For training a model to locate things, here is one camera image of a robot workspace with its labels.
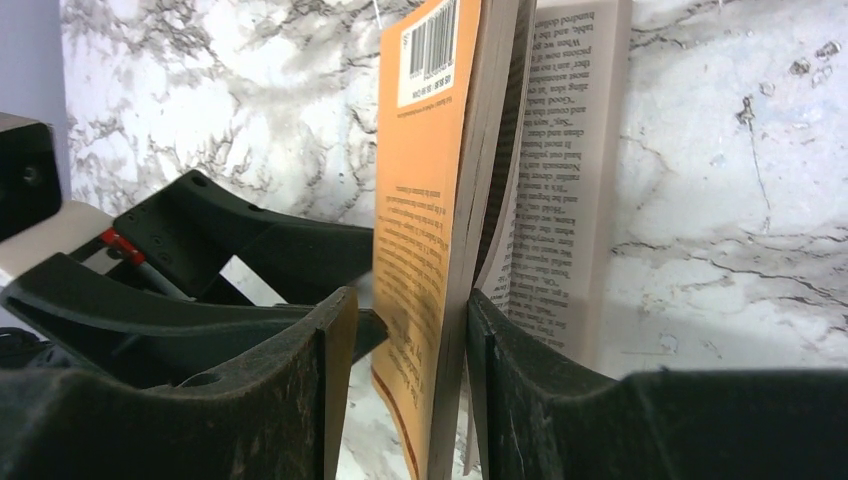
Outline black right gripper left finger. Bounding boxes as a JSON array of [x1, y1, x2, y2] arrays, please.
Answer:
[[1, 288, 358, 479]]

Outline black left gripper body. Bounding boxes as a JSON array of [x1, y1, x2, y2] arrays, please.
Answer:
[[1, 113, 62, 240]]

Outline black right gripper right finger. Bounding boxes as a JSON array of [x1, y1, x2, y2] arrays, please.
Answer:
[[467, 291, 847, 479]]

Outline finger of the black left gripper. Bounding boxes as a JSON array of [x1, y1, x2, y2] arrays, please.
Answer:
[[1, 254, 387, 390], [113, 170, 373, 305]]

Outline plain orange paperback book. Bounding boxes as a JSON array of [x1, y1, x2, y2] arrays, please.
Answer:
[[371, 1, 633, 479]]

